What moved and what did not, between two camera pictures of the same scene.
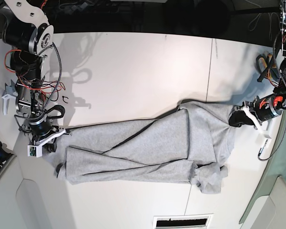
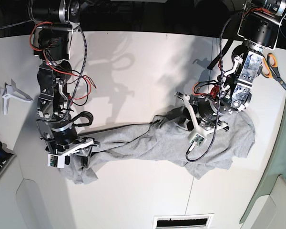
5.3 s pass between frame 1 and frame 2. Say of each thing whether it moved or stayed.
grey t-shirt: moved
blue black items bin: stayed
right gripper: moved
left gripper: moved
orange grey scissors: stayed
